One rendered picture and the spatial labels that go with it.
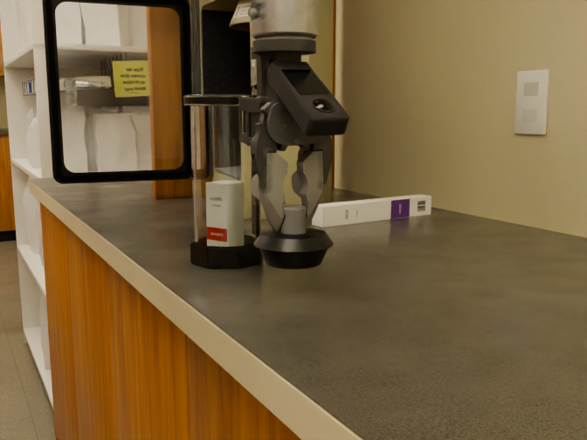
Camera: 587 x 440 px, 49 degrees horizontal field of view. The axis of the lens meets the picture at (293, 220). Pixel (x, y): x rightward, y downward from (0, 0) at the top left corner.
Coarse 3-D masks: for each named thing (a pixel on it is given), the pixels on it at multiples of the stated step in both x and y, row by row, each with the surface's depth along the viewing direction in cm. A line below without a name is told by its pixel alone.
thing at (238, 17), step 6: (240, 0) 131; (246, 0) 129; (240, 6) 130; (246, 6) 129; (234, 12) 133; (240, 12) 129; (246, 12) 128; (234, 18) 131; (240, 18) 129; (246, 18) 128; (234, 24) 136; (240, 24) 139; (246, 24) 140; (240, 30) 140; (246, 30) 141
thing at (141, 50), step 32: (64, 32) 134; (96, 32) 137; (128, 32) 139; (160, 32) 142; (64, 64) 135; (96, 64) 138; (128, 64) 140; (160, 64) 143; (64, 96) 136; (96, 96) 139; (128, 96) 141; (160, 96) 144; (64, 128) 137; (96, 128) 140; (128, 128) 142; (160, 128) 145; (64, 160) 138; (96, 160) 141; (128, 160) 143; (160, 160) 146
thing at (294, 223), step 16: (288, 208) 73; (304, 208) 74; (288, 224) 73; (304, 224) 74; (256, 240) 74; (272, 240) 72; (288, 240) 71; (304, 240) 71; (320, 240) 72; (272, 256) 72; (288, 256) 71; (304, 256) 71; (320, 256) 73
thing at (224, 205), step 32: (192, 96) 83; (224, 96) 81; (192, 128) 85; (224, 128) 83; (192, 160) 86; (224, 160) 84; (192, 192) 88; (224, 192) 84; (224, 224) 85; (256, 224) 88
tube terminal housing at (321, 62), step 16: (208, 0) 138; (224, 0) 134; (320, 0) 130; (320, 16) 131; (320, 32) 131; (320, 48) 132; (256, 64) 120; (320, 64) 133; (256, 80) 120; (288, 160) 126; (288, 176) 126; (288, 192) 127
